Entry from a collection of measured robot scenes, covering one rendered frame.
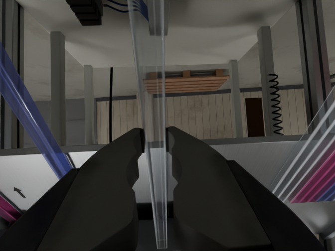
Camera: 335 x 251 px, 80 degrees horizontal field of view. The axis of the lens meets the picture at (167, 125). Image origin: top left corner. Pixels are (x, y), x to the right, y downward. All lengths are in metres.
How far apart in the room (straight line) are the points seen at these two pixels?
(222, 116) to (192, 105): 0.63
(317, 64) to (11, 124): 0.72
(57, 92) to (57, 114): 0.07
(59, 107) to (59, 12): 0.25
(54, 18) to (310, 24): 0.66
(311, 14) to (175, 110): 3.60
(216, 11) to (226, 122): 3.61
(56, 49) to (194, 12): 0.42
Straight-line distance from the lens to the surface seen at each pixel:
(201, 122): 4.09
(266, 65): 0.72
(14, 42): 0.61
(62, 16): 0.67
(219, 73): 2.99
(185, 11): 0.63
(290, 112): 4.61
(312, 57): 0.62
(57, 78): 0.69
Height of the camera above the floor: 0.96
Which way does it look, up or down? 4 degrees down
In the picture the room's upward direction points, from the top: 177 degrees clockwise
